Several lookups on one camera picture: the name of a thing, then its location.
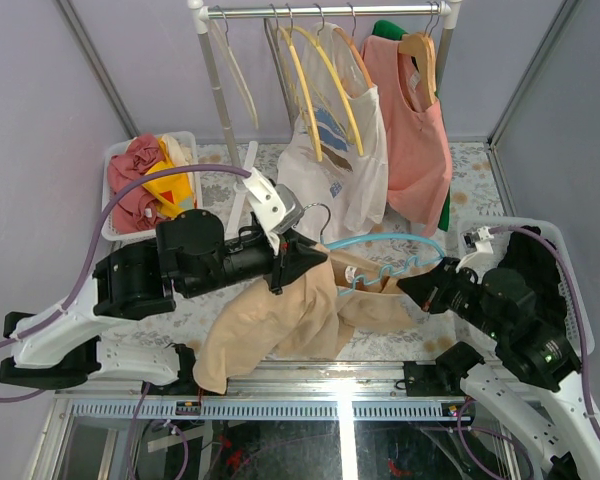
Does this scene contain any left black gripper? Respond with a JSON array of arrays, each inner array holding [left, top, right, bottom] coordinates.
[[185, 225, 330, 297]]

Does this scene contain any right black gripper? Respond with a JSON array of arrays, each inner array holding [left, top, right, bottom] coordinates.
[[395, 254, 504, 338]]

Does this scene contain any blue hanger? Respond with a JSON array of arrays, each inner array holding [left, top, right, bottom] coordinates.
[[324, 232, 445, 296]]

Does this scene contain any beige t shirt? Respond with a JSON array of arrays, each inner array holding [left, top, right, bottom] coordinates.
[[193, 250, 416, 394]]

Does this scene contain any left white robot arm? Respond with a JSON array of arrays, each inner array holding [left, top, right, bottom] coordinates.
[[0, 209, 327, 395]]

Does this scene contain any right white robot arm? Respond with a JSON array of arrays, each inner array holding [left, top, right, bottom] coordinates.
[[397, 257, 600, 479]]

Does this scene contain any white printed t shirt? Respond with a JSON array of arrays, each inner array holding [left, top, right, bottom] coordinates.
[[278, 22, 389, 243]]

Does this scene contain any grey hanger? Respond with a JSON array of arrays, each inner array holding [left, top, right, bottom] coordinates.
[[263, 18, 297, 129]]

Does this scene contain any cream plastic hanger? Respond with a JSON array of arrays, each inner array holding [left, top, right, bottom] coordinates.
[[208, 5, 260, 130]]

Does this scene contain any yellow hanger right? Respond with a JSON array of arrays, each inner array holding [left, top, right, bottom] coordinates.
[[289, 3, 365, 157]]

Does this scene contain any yellow hanger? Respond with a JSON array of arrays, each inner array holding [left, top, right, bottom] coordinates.
[[289, 3, 365, 157], [276, 3, 322, 163]]

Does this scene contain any yellow hanger left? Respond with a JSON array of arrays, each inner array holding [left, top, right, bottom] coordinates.
[[276, 3, 322, 163]]

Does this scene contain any orange hanger under white shirt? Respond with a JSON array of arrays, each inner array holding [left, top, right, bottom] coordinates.
[[333, 3, 374, 88]]

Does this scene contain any wooden hanger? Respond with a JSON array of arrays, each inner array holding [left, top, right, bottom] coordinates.
[[398, 26, 437, 111]]

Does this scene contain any pink tank top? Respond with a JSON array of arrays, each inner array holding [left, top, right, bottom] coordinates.
[[362, 34, 454, 239]]

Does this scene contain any black garment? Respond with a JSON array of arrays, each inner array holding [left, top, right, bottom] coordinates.
[[498, 231, 568, 334]]

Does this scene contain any yellow garment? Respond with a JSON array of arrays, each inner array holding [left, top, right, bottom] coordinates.
[[143, 148, 197, 218]]

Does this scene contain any right white basket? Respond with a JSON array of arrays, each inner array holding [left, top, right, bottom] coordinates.
[[454, 215, 595, 356]]

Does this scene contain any cream garment in basket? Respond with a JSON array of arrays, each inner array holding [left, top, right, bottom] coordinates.
[[158, 134, 194, 167]]

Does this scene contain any dusty pink garment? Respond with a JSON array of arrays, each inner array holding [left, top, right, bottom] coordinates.
[[107, 133, 170, 234]]

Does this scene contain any white clothes rack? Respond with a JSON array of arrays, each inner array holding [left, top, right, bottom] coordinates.
[[186, 0, 461, 241]]

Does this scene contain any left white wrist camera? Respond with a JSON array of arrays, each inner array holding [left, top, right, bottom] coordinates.
[[243, 168, 304, 256]]

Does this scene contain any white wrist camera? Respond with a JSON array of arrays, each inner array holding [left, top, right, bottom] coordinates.
[[243, 168, 304, 256], [456, 226, 494, 272]]

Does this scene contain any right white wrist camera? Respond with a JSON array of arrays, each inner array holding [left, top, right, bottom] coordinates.
[[456, 226, 494, 272]]

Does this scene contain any metal rail base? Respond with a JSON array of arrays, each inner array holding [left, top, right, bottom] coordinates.
[[54, 361, 464, 421]]

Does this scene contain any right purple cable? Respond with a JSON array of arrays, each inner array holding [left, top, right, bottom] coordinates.
[[487, 224, 600, 471]]

